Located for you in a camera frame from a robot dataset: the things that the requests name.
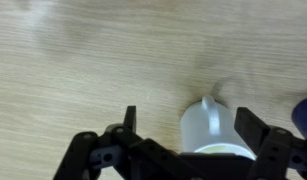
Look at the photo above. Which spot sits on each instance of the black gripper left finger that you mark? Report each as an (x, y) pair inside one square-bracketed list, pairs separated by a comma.
[(126, 150)]

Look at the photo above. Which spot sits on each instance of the blue plastic cup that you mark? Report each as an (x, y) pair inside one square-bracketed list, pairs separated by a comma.
[(304, 116)]

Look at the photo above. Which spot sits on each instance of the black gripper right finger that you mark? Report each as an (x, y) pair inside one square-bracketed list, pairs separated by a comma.
[(276, 150)]

